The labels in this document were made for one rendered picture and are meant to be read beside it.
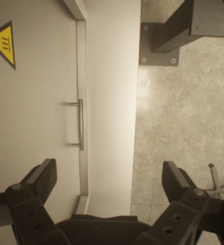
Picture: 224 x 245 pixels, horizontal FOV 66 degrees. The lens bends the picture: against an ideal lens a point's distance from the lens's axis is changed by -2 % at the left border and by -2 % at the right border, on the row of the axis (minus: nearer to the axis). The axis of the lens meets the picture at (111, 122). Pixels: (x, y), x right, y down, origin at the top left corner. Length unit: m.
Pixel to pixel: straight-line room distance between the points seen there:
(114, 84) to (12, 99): 0.41
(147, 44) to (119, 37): 0.82
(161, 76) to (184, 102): 0.29
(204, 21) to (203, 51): 1.02
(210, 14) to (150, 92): 0.96
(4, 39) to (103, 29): 0.42
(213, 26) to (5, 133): 0.51
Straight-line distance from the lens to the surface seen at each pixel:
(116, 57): 0.61
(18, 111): 0.25
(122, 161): 0.67
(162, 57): 1.44
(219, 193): 1.87
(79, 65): 0.58
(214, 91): 1.61
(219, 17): 0.57
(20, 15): 0.28
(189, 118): 1.56
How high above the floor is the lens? 1.40
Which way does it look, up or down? 76 degrees down
